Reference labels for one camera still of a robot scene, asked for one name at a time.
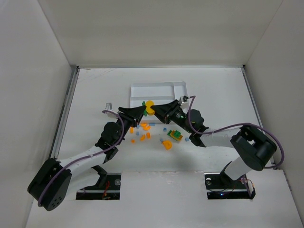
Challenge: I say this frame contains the green square duplo brick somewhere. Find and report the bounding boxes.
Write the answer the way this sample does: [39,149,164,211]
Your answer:
[167,130,175,138]

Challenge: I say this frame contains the white compartment tray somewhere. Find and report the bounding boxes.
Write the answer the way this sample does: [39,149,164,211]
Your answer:
[130,81,188,107]

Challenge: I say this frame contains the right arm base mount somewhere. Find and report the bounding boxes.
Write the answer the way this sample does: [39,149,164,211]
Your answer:
[204,172,256,200]

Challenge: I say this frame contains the yellow long duplo brick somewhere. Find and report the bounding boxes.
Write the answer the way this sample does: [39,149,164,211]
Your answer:
[173,130,183,141]

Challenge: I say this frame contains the yellow rounded ladybug brick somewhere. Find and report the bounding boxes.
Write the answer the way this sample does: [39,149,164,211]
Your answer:
[145,100,155,115]

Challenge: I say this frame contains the orange D-shaped arch brick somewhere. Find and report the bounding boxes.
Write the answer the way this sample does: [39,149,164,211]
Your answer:
[162,140,172,150]

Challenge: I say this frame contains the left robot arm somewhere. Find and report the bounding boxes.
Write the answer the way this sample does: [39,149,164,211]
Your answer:
[28,105,146,211]

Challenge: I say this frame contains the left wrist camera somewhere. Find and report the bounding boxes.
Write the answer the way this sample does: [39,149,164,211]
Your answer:
[106,103,113,111]

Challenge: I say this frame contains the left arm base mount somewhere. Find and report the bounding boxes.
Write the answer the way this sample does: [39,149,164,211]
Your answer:
[76,166,122,200]

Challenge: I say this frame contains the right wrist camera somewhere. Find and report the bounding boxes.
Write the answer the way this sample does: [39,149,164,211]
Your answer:
[179,95,189,104]

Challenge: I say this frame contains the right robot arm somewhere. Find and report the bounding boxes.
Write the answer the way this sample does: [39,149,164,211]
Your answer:
[151,100,282,190]

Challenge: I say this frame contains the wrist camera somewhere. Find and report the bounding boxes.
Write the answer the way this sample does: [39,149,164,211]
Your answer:
[179,95,189,104]
[106,103,113,111]

